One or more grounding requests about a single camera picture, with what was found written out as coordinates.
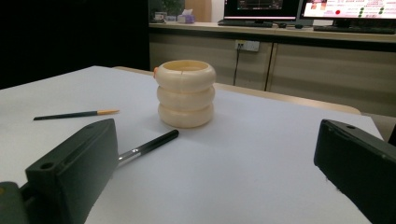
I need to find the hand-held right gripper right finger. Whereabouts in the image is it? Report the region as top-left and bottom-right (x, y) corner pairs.
(313, 119), (396, 224)

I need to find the black keyboard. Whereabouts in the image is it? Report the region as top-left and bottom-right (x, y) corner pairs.
(218, 19), (275, 29)
(313, 25), (396, 35)

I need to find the cream ribbed pen holder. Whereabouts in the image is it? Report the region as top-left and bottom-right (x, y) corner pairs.
(153, 59), (217, 129)

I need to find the thin black orange-tipped pencil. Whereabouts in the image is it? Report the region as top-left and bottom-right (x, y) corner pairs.
(33, 108), (120, 121)

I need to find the black power cable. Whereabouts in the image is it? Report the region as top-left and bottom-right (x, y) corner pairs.
(233, 46), (241, 87)

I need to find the black makeup brush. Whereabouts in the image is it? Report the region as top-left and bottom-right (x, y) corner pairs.
(117, 129), (180, 167)

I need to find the purple tissue box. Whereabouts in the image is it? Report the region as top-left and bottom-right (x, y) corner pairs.
(177, 8), (196, 24)

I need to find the long beige desk cabinet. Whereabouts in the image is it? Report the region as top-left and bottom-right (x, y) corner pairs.
(148, 21), (396, 118)

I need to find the white wall power outlet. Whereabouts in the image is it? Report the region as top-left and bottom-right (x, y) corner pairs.
(234, 39), (261, 52)

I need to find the dark-screen computer monitor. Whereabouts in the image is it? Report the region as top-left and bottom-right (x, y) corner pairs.
(223, 0), (302, 21)

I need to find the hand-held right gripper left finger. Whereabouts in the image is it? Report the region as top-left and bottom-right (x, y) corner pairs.
(25, 118), (120, 224)

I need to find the bright-screen computer monitor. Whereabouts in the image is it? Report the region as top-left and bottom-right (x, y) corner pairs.
(300, 0), (396, 21)

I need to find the green plant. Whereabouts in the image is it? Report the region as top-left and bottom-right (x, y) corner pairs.
(161, 0), (185, 17)

